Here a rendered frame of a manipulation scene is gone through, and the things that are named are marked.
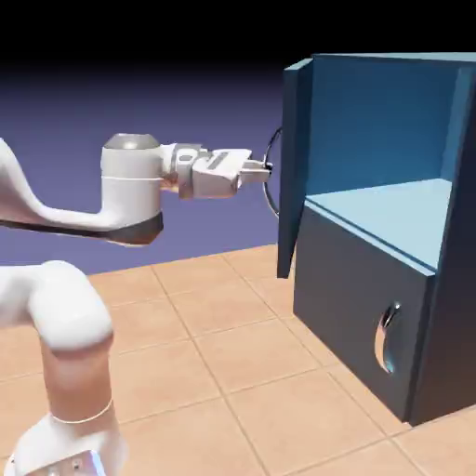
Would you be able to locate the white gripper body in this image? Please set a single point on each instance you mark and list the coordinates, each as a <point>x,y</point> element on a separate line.
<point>217,173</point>

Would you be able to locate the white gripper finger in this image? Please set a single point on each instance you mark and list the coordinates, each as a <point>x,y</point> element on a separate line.
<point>256,173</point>

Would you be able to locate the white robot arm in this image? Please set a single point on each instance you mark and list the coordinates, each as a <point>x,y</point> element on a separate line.
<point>128,182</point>

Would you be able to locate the blue cabinet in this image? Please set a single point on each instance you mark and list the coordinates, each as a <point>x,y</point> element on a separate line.
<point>390,238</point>

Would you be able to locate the dark blue cabinet door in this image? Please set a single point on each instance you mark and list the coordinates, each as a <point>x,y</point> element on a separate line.
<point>357,308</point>

